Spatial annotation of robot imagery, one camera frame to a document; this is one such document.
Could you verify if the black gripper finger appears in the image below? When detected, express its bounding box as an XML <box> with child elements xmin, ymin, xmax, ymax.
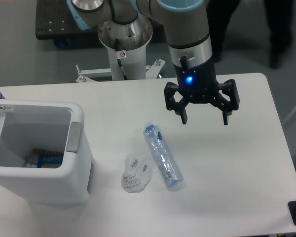
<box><xmin>164</xmin><ymin>82</ymin><xmax>188</xmax><ymax>124</ymax></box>
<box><xmin>211</xmin><ymin>79</ymin><xmax>240</xmax><ymax>125</ymax></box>

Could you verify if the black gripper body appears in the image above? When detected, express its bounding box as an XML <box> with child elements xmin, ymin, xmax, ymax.
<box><xmin>175</xmin><ymin>57</ymin><xmax>219</xmax><ymax>104</ymax></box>

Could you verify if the clear plastic water bottle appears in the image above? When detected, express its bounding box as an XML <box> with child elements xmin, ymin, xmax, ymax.
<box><xmin>143</xmin><ymin>122</ymin><xmax>184</xmax><ymax>189</ymax></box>

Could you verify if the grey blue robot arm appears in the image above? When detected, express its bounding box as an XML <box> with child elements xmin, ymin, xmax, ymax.
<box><xmin>67</xmin><ymin>0</ymin><xmax>240</xmax><ymax>123</ymax></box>

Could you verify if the white trash can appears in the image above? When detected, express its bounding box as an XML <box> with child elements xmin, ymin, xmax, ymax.
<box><xmin>0</xmin><ymin>99</ymin><xmax>94</xmax><ymax>204</ymax></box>

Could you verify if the person in dark trousers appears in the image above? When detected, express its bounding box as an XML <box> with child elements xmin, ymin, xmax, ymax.
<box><xmin>207</xmin><ymin>0</ymin><xmax>294</xmax><ymax>69</ymax></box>

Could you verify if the blue yellow snack package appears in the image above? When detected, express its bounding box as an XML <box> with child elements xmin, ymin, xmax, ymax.
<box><xmin>22</xmin><ymin>149</ymin><xmax>64</xmax><ymax>168</ymax></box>

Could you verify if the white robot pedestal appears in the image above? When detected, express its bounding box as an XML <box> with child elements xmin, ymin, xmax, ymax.
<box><xmin>76</xmin><ymin>15</ymin><xmax>165</xmax><ymax>83</ymax></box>

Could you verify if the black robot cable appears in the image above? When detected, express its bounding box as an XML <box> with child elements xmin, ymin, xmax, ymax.
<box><xmin>114</xmin><ymin>38</ymin><xmax>128</xmax><ymax>81</ymax></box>

